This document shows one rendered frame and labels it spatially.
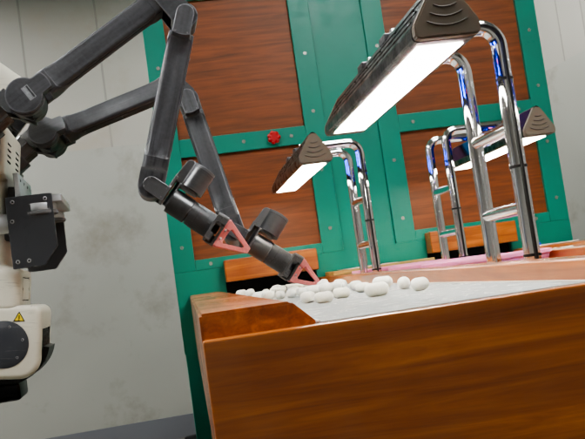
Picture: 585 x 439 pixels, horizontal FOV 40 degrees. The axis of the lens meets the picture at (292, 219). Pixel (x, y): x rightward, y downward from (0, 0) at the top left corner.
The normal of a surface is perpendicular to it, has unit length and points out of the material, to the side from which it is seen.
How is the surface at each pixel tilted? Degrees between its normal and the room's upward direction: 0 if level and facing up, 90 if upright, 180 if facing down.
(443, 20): 90
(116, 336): 90
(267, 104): 90
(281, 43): 90
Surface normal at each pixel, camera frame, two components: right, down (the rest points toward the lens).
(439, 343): 0.13, -0.08
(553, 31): -0.97, 0.12
